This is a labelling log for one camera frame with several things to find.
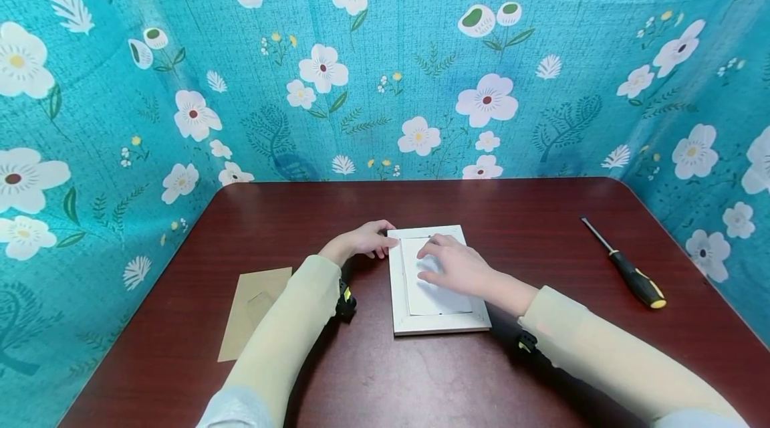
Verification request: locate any person's left hand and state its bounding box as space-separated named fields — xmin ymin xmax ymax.
xmin=319 ymin=219 xmax=400 ymax=268

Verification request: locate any person's right hand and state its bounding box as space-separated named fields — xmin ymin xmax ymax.
xmin=416 ymin=233 xmax=498 ymax=299

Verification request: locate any white picture frame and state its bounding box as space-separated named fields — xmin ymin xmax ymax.
xmin=387 ymin=225 xmax=493 ymax=337

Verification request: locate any person's left forearm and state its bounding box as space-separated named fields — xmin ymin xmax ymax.
xmin=196 ymin=254 xmax=343 ymax=428

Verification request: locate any person's right forearm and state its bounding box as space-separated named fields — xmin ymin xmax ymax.
xmin=484 ymin=270 xmax=750 ymax=428

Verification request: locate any black and yellow screwdriver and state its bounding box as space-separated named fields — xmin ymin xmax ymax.
xmin=580 ymin=217 xmax=668 ymax=310

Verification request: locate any brown frame backing board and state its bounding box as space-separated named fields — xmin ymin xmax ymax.
xmin=217 ymin=267 xmax=293 ymax=363

